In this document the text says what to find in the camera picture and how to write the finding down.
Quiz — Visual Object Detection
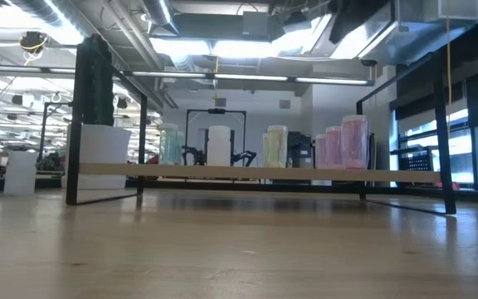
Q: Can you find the black equipment box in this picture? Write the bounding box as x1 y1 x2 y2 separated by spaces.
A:
286 131 314 169

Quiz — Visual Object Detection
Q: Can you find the pink medicine bottle white cap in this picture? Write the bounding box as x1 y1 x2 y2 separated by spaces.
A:
325 125 344 170
315 133 329 169
341 115 369 170

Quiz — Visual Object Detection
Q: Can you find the green cactus plant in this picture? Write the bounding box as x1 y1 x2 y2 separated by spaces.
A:
80 33 116 127

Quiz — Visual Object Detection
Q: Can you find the black perforated cart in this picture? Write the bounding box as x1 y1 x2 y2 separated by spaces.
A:
389 145 441 172

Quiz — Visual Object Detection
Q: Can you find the black background gantry frame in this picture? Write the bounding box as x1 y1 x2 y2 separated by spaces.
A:
38 100 74 161

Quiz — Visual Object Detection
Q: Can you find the black ceiling device yellow cable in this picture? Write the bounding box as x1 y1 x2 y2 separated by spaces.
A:
18 30 50 56

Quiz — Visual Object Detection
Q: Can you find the green background plant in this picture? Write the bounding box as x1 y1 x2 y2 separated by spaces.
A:
35 151 65 172

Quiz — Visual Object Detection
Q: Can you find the teal medicine bottle white cap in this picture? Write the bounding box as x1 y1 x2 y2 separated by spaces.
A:
159 122 181 166
176 130 186 165

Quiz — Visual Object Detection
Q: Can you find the long linear ceiling lamp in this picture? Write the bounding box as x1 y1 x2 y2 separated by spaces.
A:
130 69 375 87

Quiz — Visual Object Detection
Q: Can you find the silver ceiling duct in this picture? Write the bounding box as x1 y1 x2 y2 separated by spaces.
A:
141 0 181 37

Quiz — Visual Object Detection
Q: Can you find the black frame wooden shelf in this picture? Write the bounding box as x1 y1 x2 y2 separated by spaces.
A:
65 41 459 216

